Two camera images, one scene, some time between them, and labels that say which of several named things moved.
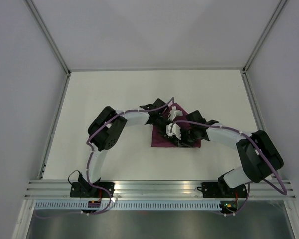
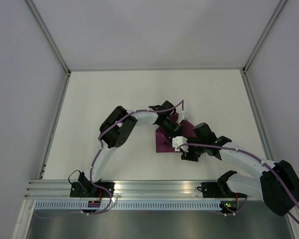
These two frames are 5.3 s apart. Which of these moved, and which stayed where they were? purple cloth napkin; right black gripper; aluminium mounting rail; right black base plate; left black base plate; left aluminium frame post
Moved: right black gripper; purple cloth napkin
Stayed: left black base plate; right black base plate; aluminium mounting rail; left aluminium frame post
